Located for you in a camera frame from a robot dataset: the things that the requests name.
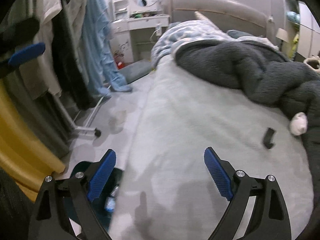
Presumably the dark grey fleece blanket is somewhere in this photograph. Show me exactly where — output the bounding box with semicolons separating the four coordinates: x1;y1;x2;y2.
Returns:
175;39;320;181

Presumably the white dressing table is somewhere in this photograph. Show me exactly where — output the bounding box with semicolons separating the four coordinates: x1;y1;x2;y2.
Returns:
110;0;170;65

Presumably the dark green trash bin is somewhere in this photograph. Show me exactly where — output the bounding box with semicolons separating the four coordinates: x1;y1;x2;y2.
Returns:
63;160;124;233

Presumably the plastic bottle in bin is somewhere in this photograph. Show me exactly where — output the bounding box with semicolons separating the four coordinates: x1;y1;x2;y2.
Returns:
104;185;120;213

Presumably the black hanging garment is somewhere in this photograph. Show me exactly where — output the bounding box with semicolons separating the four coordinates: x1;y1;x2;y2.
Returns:
52;0;94;110

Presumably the black curved plastic piece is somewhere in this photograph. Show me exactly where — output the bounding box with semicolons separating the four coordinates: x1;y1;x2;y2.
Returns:
263;127;276;150

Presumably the beige padded headboard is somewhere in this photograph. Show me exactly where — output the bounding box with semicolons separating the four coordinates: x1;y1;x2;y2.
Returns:
168;0;275;42

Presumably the beige bedside lamp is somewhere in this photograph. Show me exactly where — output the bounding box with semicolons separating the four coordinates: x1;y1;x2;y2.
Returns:
276;28;289;51

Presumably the white clothes rack frame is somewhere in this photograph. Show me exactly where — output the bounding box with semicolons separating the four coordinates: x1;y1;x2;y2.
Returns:
53;93;110;139

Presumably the yellow curtain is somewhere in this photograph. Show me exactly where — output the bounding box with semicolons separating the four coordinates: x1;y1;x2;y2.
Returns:
0;83;66;202

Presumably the light blue hanging robe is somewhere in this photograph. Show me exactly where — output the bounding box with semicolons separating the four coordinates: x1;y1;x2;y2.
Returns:
81;0;132;98

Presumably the grey fluffy bed cover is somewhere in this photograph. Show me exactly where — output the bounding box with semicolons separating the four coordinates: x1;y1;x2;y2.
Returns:
108;55;315;240

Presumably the red small box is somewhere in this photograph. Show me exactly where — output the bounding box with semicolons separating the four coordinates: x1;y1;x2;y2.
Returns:
117;61;125;69

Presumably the grey floor cushion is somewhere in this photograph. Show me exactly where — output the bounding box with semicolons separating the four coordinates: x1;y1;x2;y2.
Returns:
119;60;153;83

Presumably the white wardrobe shelf unit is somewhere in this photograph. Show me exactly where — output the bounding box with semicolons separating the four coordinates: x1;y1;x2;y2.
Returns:
283;0;319;62

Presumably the blue patterned quilt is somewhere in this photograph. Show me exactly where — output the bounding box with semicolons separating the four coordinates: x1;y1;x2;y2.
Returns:
151;20;279;67

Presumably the white balled sock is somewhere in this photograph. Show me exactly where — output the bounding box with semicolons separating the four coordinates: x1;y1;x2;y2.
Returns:
289;112;308;136

